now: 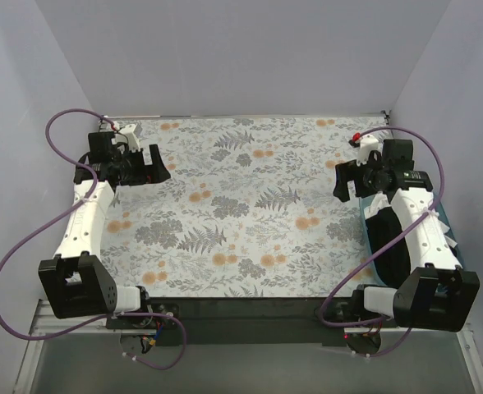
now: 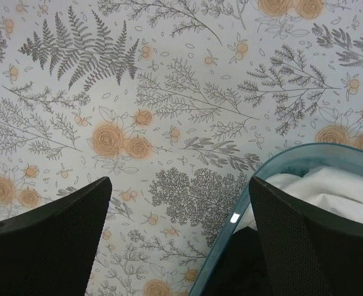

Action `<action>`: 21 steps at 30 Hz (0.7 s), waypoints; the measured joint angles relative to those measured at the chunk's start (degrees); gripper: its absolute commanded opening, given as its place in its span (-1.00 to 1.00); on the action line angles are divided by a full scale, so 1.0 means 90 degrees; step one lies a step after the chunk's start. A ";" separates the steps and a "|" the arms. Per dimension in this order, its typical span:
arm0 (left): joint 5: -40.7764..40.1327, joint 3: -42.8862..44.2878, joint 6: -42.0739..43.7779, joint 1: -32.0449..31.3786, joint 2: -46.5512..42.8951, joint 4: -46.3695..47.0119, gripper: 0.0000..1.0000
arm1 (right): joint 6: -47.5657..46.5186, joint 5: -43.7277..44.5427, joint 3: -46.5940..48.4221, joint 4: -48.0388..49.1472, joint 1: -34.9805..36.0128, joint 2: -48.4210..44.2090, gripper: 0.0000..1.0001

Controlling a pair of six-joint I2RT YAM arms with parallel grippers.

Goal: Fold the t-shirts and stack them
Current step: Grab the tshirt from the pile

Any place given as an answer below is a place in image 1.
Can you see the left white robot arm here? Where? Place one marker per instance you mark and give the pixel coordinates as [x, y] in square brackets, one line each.
[75, 280]

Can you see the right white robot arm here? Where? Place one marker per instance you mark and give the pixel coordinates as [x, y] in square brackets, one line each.
[422, 282]

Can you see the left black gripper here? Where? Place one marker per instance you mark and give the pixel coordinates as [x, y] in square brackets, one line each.
[146, 165]

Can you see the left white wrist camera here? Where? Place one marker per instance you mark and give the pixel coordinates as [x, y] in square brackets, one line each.
[126, 135]

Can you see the teal plastic bin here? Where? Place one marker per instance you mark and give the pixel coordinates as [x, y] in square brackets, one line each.
[393, 267]

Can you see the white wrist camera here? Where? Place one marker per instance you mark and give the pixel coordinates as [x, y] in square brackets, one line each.
[126, 135]
[366, 145]

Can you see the black t shirt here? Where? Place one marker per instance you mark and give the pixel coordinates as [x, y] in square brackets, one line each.
[393, 266]

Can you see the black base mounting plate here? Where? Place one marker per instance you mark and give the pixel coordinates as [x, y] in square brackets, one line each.
[231, 321]

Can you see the floral patterned table mat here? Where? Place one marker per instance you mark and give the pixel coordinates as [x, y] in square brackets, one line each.
[248, 210]

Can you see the white t shirt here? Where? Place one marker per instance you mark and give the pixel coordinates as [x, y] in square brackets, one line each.
[370, 206]

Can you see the aluminium frame rail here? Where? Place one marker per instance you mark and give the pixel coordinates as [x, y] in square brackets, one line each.
[239, 345]

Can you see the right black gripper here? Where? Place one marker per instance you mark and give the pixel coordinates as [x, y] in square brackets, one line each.
[352, 181]

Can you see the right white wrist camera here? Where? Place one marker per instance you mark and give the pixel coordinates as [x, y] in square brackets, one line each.
[366, 145]

